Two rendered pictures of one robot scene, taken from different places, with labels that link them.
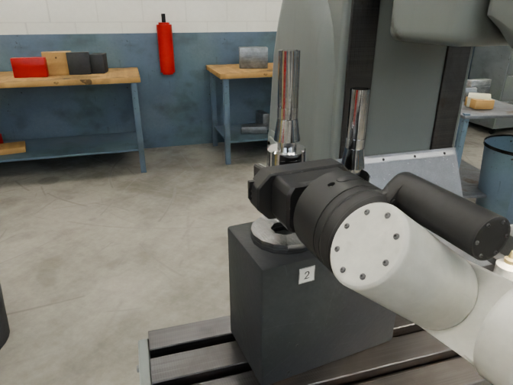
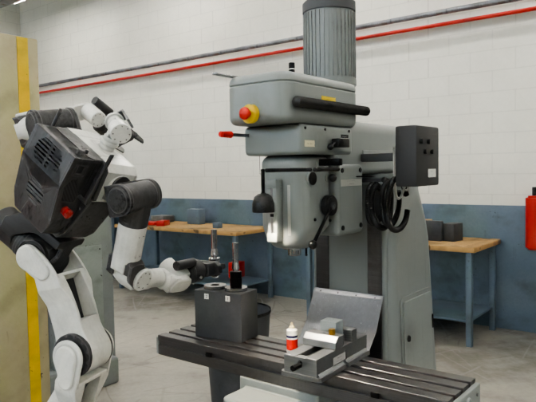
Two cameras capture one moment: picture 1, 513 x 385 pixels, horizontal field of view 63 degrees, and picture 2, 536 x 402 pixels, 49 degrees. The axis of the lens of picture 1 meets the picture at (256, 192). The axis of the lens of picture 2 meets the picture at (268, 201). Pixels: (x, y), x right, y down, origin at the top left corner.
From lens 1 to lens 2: 2.19 m
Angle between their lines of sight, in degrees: 56
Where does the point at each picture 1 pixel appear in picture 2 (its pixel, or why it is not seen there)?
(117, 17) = (489, 190)
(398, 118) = (346, 270)
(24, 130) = not seen: hidden behind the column
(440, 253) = (171, 267)
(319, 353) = (213, 332)
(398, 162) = (345, 296)
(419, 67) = (353, 244)
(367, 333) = (230, 333)
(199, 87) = not seen: outside the picture
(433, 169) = (364, 305)
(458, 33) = not seen: hidden behind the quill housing
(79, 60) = (432, 228)
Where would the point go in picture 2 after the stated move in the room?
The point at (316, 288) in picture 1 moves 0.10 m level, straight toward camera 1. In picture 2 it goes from (210, 303) to (185, 305)
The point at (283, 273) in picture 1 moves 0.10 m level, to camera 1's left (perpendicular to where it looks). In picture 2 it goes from (199, 293) to (187, 289)
